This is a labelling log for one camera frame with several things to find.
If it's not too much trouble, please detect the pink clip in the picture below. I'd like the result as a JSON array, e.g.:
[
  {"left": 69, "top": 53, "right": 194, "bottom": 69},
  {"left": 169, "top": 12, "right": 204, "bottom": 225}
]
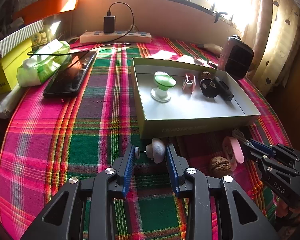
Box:
[
  {"left": 222, "top": 137, "right": 244, "bottom": 171},
  {"left": 182, "top": 73, "right": 196, "bottom": 93}
]

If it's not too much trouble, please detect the white usb cable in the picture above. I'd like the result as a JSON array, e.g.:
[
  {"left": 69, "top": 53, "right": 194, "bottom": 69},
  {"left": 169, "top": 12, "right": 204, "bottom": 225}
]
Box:
[{"left": 231, "top": 127, "right": 254, "bottom": 148}]

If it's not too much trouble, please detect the black rectangular flashlight device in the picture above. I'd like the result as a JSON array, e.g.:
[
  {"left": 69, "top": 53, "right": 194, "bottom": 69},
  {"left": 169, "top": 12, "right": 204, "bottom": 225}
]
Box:
[{"left": 213, "top": 76, "right": 234, "bottom": 101}]

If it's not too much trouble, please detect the black round disc gadget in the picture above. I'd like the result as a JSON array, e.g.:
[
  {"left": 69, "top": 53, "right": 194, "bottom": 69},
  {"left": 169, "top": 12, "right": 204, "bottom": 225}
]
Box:
[{"left": 199, "top": 78, "right": 219, "bottom": 98}]

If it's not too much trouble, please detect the grey white roller massager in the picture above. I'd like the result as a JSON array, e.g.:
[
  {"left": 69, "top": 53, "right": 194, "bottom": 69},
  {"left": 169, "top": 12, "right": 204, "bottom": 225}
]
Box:
[{"left": 134, "top": 138, "right": 166, "bottom": 164}]

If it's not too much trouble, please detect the green white mushroom massager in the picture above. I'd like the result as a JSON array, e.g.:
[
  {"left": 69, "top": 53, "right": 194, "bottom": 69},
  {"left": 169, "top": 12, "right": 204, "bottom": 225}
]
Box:
[{"left": 151, "top": 75, "right": 177, "bottom": 103}]

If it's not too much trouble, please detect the walnut on bedspread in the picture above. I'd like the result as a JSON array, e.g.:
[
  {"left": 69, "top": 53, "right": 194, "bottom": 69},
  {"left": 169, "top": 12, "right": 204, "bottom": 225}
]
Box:
[{"left": 210, "top": 156, "right": 232, "bottom": 178}]

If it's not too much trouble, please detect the green white cardboard box tray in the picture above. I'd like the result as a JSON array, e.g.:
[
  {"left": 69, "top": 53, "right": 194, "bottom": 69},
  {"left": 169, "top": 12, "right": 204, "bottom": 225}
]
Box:
[{"left": 131, "top": 58, "right": 261, "bottom": 139}]

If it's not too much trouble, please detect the walnut in tray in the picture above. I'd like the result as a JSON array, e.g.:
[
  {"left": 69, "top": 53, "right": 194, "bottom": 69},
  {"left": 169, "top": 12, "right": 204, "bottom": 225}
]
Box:
[{"left": 201, "top": 71, "right": 212, "bottom": 79}]

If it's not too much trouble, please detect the grey portable heater fan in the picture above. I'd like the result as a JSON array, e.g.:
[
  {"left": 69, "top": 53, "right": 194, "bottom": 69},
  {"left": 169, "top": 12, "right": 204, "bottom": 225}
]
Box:
[{"left": 217, "top": 35, "right": 254, "bottom": 80}]

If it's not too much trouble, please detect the heart pattern curtain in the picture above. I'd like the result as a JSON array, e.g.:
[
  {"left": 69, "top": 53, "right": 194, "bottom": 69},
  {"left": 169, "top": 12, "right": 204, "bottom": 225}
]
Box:
[{"left": 243, "top": 0, "right": 300, "bottom": 95}]

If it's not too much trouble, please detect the black window hook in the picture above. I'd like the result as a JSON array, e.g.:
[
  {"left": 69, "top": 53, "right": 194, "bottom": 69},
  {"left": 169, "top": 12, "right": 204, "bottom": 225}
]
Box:
[{"left": 214, "top": 11, "right": 228, "bottom": 23}]

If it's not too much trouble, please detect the black smartphone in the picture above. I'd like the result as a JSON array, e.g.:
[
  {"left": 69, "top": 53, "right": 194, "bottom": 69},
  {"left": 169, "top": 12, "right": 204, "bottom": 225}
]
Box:
[{"left": 43, "top": 50, "right": 97, "bottom": 98}]

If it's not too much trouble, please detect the yellow green box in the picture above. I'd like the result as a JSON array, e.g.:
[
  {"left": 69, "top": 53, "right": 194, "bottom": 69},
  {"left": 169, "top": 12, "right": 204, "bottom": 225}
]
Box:
[{"left": 0, "top": 37, "right": 32, "bottom": 94}]

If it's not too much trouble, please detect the green wet wipes pack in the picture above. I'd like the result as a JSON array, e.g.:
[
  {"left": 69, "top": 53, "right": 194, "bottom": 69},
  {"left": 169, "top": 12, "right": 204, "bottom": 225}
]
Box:
[{"left": 17, "top": 39, "right": 71, "bottom": 87}]

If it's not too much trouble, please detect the white power strip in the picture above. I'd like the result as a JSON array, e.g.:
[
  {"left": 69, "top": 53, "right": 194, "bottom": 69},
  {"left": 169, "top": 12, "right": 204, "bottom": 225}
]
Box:
[{"left": 79, "top": 31, "right": 152, "bottom": 43}]

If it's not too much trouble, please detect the striped white box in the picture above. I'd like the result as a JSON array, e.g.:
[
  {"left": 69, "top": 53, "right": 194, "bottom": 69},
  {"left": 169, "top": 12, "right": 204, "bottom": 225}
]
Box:
[{"left": 0, "top": 20, "right": 44, "bottom": 59}]

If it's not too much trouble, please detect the black charger adapter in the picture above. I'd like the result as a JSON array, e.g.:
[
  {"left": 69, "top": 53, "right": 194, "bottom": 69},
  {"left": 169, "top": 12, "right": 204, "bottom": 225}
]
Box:
[{"left": 103, "top": 10, "right": 116, "bottom": 34}]

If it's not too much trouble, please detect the orange plastic basket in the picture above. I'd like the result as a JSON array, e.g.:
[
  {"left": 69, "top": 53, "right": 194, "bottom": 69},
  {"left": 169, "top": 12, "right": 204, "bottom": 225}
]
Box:
[{"left": 12, "top": 0, "right": 78, "bottom": 25}]

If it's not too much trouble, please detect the black charger cable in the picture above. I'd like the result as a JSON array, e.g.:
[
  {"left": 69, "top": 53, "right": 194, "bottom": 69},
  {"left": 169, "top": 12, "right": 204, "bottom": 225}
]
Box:
[{"left": 26, "top": 1, "right": 136, "bottom": 56}]

